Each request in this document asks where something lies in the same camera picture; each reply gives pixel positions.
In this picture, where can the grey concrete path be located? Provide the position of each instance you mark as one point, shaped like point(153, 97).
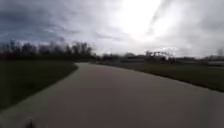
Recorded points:
point(113, 96)

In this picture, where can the distant low buildings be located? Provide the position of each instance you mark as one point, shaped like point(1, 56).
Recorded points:
point(160, 58)

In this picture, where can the row of bare trees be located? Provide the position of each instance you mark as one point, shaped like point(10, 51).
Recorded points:
point(46, 51)

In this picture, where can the grass verge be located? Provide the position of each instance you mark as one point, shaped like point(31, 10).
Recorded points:
point(190, 73)

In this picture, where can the dark grass field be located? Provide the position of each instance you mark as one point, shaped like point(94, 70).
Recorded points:
point(26, 78)

